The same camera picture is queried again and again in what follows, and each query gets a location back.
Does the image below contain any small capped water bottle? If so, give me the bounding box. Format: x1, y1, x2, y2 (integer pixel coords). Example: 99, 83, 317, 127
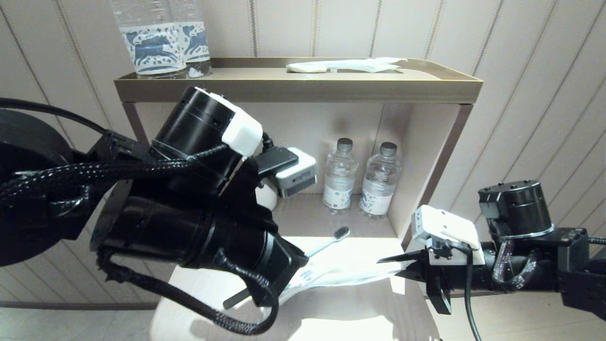
358, 142, 403, 220
323, 138, 358, 216

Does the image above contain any beige wooden shelf unit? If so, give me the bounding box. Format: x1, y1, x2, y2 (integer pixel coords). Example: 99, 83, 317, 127
114, 57, 483, 341

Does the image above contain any white packet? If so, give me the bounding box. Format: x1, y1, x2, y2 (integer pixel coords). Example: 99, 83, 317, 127
326, 58, 408, 74

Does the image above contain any white folded sachet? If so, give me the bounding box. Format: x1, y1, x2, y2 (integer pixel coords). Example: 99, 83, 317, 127
286, 63, 328, 74

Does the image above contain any large horse-label water bottle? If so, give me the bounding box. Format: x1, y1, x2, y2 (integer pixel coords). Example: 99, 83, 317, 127
111, 0, 190, 79
171, 0, 214, 78

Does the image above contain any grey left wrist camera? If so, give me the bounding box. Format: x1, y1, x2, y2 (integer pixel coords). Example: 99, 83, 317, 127
256, 134, 319, 198

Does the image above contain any white ribbed mug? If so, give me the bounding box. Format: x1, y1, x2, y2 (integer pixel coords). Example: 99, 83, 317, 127
255, 181, 279, 212

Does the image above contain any white pouch blue horse print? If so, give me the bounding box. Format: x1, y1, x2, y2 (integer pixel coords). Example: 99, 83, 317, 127
278, 238, 418, 306

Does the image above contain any silver-flecked braided arm cable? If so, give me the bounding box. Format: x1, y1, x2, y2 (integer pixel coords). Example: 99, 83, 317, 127
491, 236, 539, 291

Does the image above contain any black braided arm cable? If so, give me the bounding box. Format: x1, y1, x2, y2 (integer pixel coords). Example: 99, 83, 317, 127
96, 246, 281, 336
0, 144, 229, 205

